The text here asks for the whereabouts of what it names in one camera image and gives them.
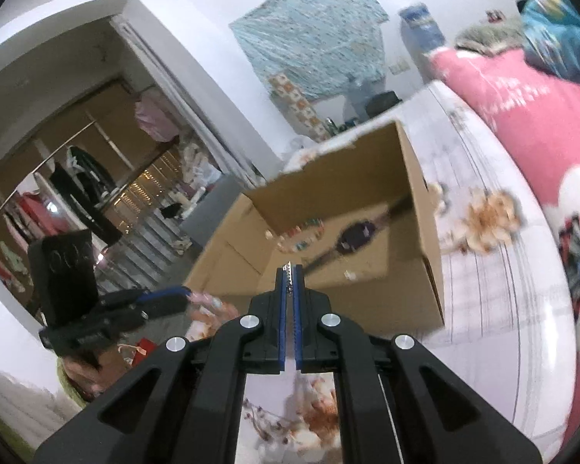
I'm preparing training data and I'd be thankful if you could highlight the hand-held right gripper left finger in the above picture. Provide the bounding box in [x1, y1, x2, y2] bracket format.
[33, 266, 289, 464]

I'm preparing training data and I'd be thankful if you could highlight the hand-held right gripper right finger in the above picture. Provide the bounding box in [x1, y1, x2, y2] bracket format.
[294, 265, 544, 464]

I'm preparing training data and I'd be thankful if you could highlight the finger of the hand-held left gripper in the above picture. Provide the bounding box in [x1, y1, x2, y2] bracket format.
[139, 285, 193, 321]

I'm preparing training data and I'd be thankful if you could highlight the pink bead bracelet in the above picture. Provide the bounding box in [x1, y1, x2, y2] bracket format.
[186, 290, 235, 322]

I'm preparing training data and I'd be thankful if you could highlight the brown cardboard box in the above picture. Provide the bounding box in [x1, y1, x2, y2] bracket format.
[183, 120, 447, 345]

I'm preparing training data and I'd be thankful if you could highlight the person's left hand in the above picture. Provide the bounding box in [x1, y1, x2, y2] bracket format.
[62, 349, 110, 400]

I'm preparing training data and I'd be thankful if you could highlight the red hanging garment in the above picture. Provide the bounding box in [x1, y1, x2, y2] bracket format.
[13, 192, 74, 239]

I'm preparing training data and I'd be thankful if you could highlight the black hanging jacket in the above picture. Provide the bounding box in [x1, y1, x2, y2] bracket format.
[52, 147, 122, 247]

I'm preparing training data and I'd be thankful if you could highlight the grey cabinet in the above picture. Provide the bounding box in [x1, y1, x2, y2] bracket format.
[181, 174, 257, 253]

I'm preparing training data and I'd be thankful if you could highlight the black wrist watch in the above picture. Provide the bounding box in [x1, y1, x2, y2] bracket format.
[303, 204, 412, 272]

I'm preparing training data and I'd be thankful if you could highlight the brown woven cabinet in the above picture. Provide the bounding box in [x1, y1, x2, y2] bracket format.
[120, 152, 185, 209]

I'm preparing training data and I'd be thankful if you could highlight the pile of pale bags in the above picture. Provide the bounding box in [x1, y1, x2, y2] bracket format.
[178, 147, 223, 204]

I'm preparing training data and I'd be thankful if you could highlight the white and green fleece robe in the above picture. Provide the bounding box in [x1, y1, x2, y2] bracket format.
[0, 360, 93, 448]

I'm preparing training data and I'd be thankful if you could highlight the pink hanging garment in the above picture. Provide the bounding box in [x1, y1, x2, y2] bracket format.
[134, 89, 180, 144]

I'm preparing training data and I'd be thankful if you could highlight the floral tablecloth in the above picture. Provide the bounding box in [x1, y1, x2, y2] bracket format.
[241, 77, 577, 464]

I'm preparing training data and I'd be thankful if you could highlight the pale blue container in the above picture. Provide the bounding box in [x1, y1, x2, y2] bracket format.
[346, 74, 386, 119]

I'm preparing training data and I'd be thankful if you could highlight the pink floral bedsheet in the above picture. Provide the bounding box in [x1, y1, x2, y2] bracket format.
[428, 48, 580, 427]

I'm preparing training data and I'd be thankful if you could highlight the blue water bottle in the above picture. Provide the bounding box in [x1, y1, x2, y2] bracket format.
[398, 3, 446, 54]

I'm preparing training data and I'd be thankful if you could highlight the grey fuzzy blanket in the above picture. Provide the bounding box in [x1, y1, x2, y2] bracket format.
[454, 16, 530, 57]

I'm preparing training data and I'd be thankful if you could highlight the blue printed blanket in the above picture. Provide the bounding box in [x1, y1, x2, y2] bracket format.
[519, 0, 580, 94]

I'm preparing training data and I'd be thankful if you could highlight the colourful beaded bracelet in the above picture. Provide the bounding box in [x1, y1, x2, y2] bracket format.
[277, 217, 326, 253]

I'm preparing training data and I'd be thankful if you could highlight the orange patterned wall cloth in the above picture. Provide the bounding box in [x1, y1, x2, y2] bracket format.
[269, 71, 330, 142]

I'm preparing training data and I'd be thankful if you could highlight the teal printed wall cloth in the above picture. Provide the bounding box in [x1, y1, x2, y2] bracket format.
[229, 0, 390, 101]

